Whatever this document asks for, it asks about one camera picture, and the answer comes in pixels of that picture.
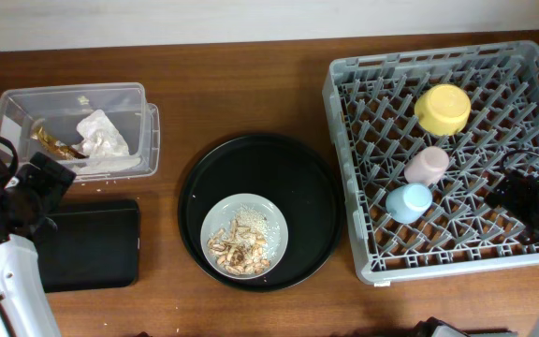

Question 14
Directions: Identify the pink plastic cup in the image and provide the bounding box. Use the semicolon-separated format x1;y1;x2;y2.
403;146;450;186

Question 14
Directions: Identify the black rectangular tray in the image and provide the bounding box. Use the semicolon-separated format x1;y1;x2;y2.
34;199;140;293

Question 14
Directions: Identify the light blue plastic cup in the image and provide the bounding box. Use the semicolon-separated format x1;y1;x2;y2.
386;183;432;224

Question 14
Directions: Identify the round black tray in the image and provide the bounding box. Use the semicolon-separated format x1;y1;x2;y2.
178;134;345;292

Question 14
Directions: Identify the white napkin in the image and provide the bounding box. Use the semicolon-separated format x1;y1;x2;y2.
72;110;141;175

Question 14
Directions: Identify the food scraps and rice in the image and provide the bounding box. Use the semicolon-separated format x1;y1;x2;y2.
204;207;282;278

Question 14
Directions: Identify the grey dishwasher rack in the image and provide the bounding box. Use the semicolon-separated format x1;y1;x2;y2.
323;41;539;285

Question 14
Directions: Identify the gold snack wrapper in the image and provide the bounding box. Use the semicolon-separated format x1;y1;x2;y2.
31;126;86;160

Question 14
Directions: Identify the yellow plastic bowl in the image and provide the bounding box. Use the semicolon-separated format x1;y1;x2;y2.
414;84;471;136

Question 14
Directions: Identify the clear plastic waste bin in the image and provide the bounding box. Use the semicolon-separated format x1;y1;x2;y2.
0;82;161;182

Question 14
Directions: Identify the grey plate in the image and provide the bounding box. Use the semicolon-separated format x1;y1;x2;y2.
200;194;289;281

